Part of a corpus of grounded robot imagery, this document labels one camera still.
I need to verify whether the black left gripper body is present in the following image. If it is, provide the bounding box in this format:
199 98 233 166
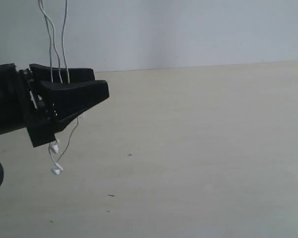
0 63 65 147

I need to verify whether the white earphone cable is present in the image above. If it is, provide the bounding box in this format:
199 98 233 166
38 0 79 176

